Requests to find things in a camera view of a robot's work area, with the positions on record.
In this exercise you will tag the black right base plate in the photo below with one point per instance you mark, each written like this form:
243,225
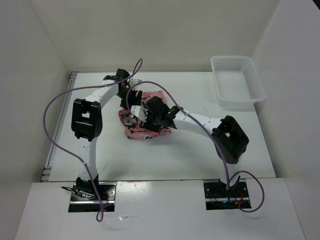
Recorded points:
218,198

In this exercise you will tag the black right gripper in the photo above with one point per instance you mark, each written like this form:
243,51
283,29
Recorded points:
148,126

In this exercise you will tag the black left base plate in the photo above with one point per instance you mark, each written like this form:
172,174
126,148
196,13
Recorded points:
84,202

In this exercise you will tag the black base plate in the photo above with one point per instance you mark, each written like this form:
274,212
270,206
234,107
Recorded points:
218,198
84,202

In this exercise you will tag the white plastic laundry basket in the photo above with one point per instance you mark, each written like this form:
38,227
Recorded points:
237,80

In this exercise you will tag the aluminium table frame rail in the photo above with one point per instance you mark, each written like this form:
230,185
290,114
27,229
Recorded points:
55,135

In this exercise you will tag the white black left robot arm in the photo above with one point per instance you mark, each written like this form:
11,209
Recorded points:
87,125

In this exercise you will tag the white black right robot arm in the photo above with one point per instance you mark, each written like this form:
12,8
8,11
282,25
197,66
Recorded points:
229,139

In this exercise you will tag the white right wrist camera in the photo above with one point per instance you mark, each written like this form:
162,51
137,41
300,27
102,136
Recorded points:
139,112

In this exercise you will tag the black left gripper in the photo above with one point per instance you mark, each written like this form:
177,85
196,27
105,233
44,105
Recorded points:
137,101

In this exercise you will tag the pink shark print shorts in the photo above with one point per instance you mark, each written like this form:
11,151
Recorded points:
132,126

